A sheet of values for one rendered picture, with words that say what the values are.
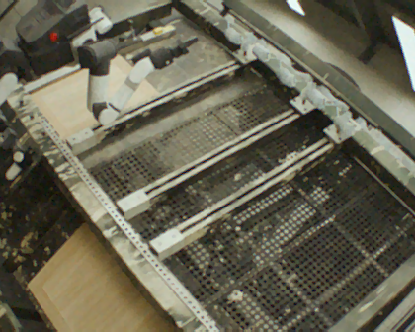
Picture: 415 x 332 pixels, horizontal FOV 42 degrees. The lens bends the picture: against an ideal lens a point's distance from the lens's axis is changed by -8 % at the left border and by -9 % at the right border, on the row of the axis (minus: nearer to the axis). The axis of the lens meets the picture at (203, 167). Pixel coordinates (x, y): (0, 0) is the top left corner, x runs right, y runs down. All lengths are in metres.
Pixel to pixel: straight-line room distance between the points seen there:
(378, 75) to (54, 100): 5.85
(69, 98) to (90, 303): 1.02
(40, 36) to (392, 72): 6.33
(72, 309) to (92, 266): 0.23
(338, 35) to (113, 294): 6.72
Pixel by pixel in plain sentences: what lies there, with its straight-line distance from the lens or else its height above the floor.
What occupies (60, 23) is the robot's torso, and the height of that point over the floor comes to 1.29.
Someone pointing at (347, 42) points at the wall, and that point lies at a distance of 8.53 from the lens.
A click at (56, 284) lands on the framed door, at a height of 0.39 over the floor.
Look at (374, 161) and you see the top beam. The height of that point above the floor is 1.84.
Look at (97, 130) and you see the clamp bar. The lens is 2.64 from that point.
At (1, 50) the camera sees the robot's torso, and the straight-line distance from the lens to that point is 2.34.
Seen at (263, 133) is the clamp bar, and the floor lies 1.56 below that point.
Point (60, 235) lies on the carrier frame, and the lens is 2.76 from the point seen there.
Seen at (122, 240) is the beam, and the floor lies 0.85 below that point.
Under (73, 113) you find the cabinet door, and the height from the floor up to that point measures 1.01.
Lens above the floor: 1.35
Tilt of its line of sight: 2 degrees down
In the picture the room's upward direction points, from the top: 44 degrees clockwise
